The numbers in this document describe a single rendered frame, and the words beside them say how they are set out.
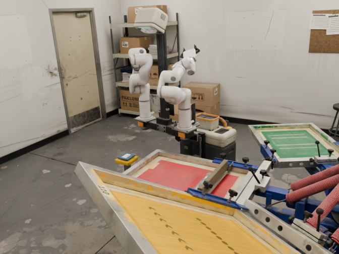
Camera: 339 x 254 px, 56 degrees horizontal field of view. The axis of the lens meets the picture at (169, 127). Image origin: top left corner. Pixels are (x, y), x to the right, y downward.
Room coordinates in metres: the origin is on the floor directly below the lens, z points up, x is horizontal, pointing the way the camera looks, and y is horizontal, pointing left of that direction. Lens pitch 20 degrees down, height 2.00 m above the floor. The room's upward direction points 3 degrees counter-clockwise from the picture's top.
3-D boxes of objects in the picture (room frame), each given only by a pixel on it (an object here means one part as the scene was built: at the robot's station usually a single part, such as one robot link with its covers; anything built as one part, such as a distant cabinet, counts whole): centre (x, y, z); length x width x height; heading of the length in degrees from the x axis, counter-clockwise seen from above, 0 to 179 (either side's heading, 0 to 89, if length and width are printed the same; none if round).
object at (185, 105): (2.37, -0.11, 1.37); 0.13 x 0.10 x 0.16; 71
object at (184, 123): (2.38, -0.13, 1.21); 0.16 x 0.13 x 0.15; 138
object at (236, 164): (1.96, -0.43, 0.98); 0.30 x 0.05 x 0.07; 59
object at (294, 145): (2.21, -1.00, 1.05); 1.08 x 0.61 x 0.23; 179
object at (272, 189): (1.56, -0.56, 1.02); 0.17 x 0.06 x 0.05; 59
